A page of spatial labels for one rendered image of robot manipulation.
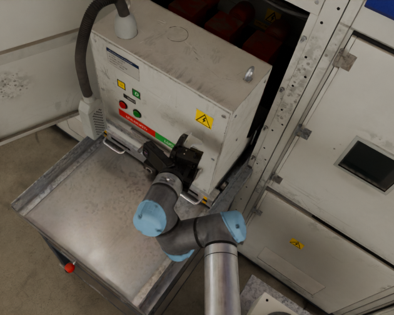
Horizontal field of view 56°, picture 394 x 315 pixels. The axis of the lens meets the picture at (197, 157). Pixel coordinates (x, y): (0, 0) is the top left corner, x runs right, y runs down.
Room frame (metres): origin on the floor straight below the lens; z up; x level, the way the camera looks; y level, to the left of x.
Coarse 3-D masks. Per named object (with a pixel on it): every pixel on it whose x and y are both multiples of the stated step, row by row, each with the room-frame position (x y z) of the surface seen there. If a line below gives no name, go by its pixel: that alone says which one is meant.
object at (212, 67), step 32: (96, 32) 0.81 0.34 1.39; (160, 32) 0.86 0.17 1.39; (192, 32) 0.89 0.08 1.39; (160, 64) 0.74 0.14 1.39; (192, 64) 0.76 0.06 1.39; (224, 64) 0.78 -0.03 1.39; (256, 64) 0.81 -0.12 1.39; (224, 96) 0.66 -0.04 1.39; (256, 96) 0.76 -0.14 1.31; (256, 128) 0.91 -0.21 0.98; (224, 160) 0.66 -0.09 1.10
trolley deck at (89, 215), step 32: (96, 160) 0.71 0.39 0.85; (128, 160) 0.74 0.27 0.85; (64, 192) 0.55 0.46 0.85; (96, 192) 0.58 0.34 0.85; (128, 192) 0.60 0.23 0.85; (32, 224) 0.42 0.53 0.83; (64, 224) 0.43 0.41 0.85; (96, 224) 0.46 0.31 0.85; (128, 224) 0.48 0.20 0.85; (96, 256) 0.35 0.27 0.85; (128, 256) 0.37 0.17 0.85; (160, 256) 0.39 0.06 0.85; (128, 288) 0.26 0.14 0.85; (160, 288) 0.28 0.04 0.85
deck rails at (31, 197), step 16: (80, 144) 0.74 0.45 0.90; (96, 144) 0.78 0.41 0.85; (64, 160) 0.66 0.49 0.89; (80, 160) 0.70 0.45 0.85; (48, 176) 0.59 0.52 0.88; (64, 176) 0.62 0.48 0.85; (32, 192) 0.52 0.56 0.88; (48, 192) 0.54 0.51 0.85; (224, 192) 0.65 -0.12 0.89; (16, 208) 0.45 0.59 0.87; (32, 208) 0.47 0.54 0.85; (208, 208) 0.60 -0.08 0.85; (160, 272) 0.33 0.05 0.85; (144, 288) 0.27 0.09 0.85; (144, 304) 0.22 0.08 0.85
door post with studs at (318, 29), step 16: (336, 0) 0.80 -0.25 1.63; (320, 16) 0.81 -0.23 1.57; (336, 16) 0.79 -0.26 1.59; (304, 32) 0.82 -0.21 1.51; (320, 32) 0.80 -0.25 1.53; (304, 48) 0.81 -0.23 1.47; (320, 48) 0.79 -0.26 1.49; (304, 64) 0.80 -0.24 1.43; (288, 80) 0.81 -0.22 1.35; (304, 80) 0.79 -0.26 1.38; (288, 96) 0.80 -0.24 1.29; (272, 112) 0.82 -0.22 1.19; (288, 112) 0.79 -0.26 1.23; (272, 128) 0.80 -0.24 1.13; (256, 144) 0.82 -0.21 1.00; (272, 144) 0.79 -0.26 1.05; (256, 160) 0.81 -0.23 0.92; (256, 176) 0.79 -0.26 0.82; (240, 208) 0.80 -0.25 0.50
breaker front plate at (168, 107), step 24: (96, 48) 0.82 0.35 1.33; (120, 48) 0.77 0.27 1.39; (96, 72) 0.82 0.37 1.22; (120, 72) 0.78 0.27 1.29; (144, 72) 0.74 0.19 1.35; (120, 96) 0.78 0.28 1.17; (144, 96) 0.74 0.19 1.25; (168, 96) 0.70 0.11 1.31; (192, 96) 0.67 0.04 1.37; (120, 120) 0.79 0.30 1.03; (144, 120) 0.74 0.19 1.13; (168, 120) 0.70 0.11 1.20; (192, 120) 0.66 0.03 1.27; (216, 120) 0.63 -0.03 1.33; (216, 144) 0.62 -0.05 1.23
